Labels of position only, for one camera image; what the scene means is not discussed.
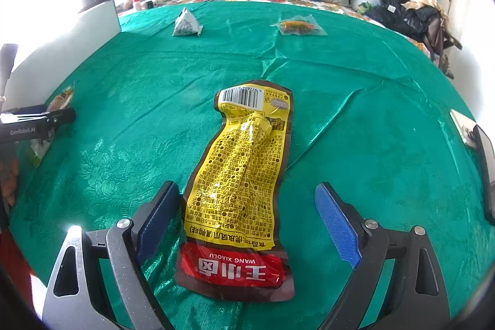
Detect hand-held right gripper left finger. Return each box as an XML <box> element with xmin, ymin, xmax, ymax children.
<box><xmin>42</xmin><ymin>180</ymin><xmax>180</xmax><ymax>330</ymax></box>

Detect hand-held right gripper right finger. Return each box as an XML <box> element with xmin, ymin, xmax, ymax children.
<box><xmin>314</xmin><ymin>181</ymin><xmax>451</xmax><ymax>330</ymax></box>

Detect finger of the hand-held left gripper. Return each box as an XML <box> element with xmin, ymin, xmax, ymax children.
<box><xmin>42</xmin><ymin>108</ymin><xmax>77</xmax><ymax>139</ymax></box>

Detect clear packet with brown snack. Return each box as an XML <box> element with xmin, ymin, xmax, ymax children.
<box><xmin>29</xmin><ymin>82</ymin><xmax>77</xmax><ymax>169</ymax></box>

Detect yellow red-label snack packet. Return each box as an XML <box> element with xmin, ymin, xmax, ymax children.
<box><xmin>175</xmin><ymin>80</ymin><xmax>295</xmax><ymax>302</ymax></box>

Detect person's left hand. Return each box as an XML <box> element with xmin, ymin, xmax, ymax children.
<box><xmin>0</xmin><ymin>154</ymin><xmax>19</xmax><ymax>208</ymax></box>

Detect white cardboard box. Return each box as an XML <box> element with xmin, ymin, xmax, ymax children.
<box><xmin>0</xmin><ymin>0</ymin><xmax>122</xmax><ymax>110</ymax></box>

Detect green satin cloth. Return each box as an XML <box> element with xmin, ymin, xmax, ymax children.
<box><xmin>8</xmin><ymin>0</ymin><xmax>495</xmax><ymax>330</ymax></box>

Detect white triangular snack packet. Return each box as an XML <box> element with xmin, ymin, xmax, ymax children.
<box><xmin>172</xmin><ymin>7</ymin><xmax>204</xmax><ymax>38</ymax></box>

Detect black smartphone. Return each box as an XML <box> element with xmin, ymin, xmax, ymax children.
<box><xmin>472</xmin><ymin>124</ymin><xmax>495</xmax><ymax>224</ymax></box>

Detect white flat card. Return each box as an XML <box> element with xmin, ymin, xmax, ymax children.
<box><xmin>450</xmin><ymin>109</ymin><xmax>478</xmax><ymax>150</ymax></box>

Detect clear packet with orange snack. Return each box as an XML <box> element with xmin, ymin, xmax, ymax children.
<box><xmin>271</xmin><ymin>15</ymin><xmax>327</xmax><ymax>37</ymax></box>

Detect brown bag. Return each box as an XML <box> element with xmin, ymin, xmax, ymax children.
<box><xmin>421</xmin><ymin>5</ymin><xmax>463</xmax><ymax>79</ymax></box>

